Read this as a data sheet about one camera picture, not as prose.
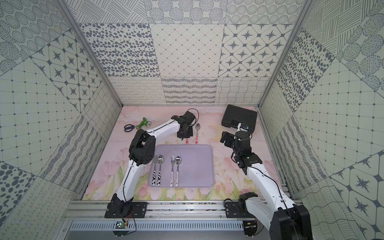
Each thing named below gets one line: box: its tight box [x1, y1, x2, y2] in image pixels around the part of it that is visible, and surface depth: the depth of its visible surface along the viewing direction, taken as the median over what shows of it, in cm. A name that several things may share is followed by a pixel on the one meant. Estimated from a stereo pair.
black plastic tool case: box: [221, 104, 258, 134], surface depth 111 cm
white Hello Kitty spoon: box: [175, 156, 182, 187], surface depth 90 cm
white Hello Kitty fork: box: [170, 155, 175, 187], surface depth 87 cm
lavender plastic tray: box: [148, 144, 214, 187], surface depth 90 cm
